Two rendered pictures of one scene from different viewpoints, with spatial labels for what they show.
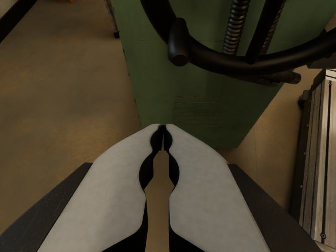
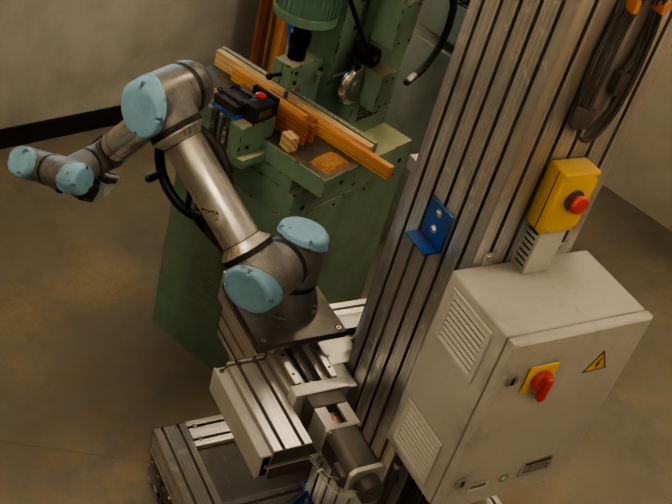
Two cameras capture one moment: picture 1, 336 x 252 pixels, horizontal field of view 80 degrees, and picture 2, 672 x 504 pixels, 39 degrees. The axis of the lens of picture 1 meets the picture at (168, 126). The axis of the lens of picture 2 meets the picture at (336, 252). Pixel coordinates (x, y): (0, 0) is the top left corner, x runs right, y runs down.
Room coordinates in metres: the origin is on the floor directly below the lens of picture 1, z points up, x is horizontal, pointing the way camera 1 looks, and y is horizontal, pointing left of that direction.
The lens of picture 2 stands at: (-1.43, -1.51, 2.24)
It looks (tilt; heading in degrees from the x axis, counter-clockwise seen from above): 36 degrees down; 29
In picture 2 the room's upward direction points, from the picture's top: 17 degrees clockwise
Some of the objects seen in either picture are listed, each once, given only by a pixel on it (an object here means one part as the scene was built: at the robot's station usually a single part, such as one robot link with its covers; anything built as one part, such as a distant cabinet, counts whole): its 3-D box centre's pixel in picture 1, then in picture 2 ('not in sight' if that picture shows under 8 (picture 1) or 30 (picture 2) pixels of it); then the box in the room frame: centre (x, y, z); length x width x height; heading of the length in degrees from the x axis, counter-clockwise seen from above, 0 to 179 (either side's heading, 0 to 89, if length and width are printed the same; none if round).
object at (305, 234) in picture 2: not in sight; (297, 251); (0.00, -0.63, 0.98); 0.13 x 0.12 x 0.14; 7
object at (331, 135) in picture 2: not in sight; (308, 121); (0.56, -0.21, 0.92); 0.60 x 0.02 x 0.04; 89
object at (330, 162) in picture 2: not in sight; (330, 160); (0.47, -0.37, 0.91); 0.10 x 0.07 x 0.02; 179
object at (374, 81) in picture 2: not in sight; (373, 85); (0.74, -0.27, 1.02); 0.09 x 0.07 x 0.12; 89
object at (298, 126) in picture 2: not in sight; (272, 114); (0.47, -0.14, 0.93); 0.25 x 0.01 x 0.07; 89
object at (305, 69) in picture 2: not in sight; (297, 71); (0.58, -0.12, 1.03); 0.14 x 0.07 x 0.09; 179
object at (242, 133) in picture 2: not in sight; (238, 124); (0.37, -0.12, 0.91); 0.15 x 0.14 x 0.09; 89
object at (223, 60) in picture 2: not in sight; (290, 103); (0.58, -0.12, 0.92); 0.60 x 0.02 x 0.05; 89
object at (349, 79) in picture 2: not in sight; (353, 84); (0.69, -0.24, 1.02); 0.12 x 0.03 x 0.12; 179
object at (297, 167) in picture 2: not in sight; (257, 130); (0.45, -0.12, 0.87); 0.61 x 0.30 x 0.06; 89
